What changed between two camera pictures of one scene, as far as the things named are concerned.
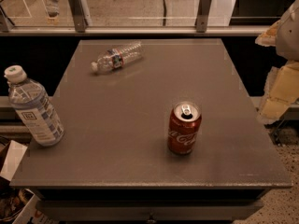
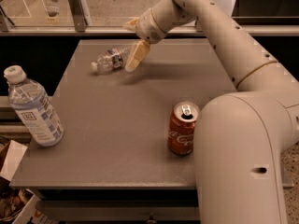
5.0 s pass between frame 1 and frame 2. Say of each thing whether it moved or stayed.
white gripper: moved
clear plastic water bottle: stayed
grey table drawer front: stayed
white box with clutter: stayed
